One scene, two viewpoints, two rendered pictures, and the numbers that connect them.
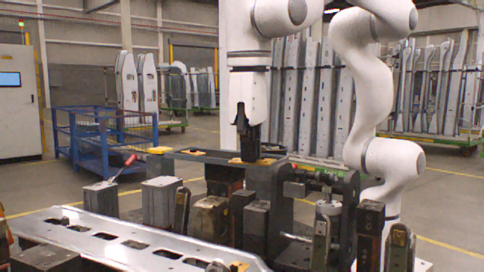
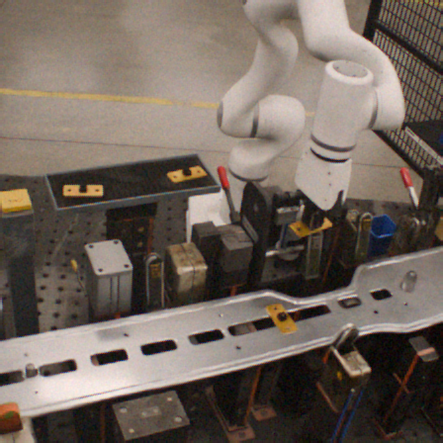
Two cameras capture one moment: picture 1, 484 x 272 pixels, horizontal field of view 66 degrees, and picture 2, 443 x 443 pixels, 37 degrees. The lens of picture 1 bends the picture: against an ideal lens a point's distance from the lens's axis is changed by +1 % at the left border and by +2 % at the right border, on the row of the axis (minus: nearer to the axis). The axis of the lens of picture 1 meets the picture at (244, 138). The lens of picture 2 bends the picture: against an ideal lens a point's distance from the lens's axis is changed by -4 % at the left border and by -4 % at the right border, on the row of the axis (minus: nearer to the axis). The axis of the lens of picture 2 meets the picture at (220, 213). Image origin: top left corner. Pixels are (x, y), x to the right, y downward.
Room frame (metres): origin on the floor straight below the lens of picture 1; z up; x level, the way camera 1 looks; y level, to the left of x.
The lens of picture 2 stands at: (0.29, 0.97, 2.01)
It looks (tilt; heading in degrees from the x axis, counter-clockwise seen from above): 37 degrees down; 302
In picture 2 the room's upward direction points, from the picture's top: 9 degrees clockwise
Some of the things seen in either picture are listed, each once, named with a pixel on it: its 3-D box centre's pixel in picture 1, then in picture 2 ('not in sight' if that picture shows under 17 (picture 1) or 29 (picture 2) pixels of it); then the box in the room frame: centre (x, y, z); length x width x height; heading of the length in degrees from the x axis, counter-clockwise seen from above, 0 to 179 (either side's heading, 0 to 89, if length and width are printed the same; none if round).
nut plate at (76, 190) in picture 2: (193, 151); (83, 189); (1.15, 0.16, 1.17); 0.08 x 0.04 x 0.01; 46
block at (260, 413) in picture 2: not in sight; (265, 361); (0.71, 0.02, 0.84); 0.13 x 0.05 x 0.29; 151
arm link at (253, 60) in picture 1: (249, 61); (331, 140); (0.70, -0.01, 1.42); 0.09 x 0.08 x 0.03; 160
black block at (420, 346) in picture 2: not in sight; (404, 390); (0.42, -0.13, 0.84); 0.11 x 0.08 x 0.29; 151
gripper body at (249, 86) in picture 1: (249, 94); (325, 170); (0.70, -0.01, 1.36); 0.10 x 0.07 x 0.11; 160
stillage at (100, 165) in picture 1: (113, 143); not in sight; (5.40, 1.94, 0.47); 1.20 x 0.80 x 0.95; 42
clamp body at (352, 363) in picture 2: not in sight; (330, 409); (0.52, 0.06, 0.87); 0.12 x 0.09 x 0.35; 151
